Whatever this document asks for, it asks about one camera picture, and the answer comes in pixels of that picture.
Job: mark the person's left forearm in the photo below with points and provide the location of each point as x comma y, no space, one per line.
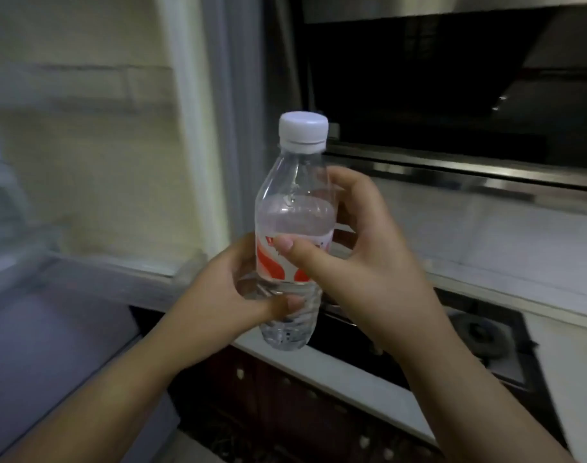
86,400

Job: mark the person's left thumb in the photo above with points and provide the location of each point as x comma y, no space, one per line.
279,307

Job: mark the white window frame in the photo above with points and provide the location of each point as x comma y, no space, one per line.
211,130

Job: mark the clear plastic water bottle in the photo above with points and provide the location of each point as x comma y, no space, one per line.
293,226

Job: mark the black gas stove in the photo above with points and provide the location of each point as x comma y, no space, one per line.
467,342

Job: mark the black range hood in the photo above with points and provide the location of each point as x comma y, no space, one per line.
447,81

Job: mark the person's right hand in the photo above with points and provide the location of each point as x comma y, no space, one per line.
370,265

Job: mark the person's left hand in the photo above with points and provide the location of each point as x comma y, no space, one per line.
216,308

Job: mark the person's right forearm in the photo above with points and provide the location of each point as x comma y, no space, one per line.
472,400

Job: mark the person's right thumb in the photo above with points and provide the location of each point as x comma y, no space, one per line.
303,257

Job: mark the dark wooden cabinet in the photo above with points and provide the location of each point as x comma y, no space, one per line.
283,414

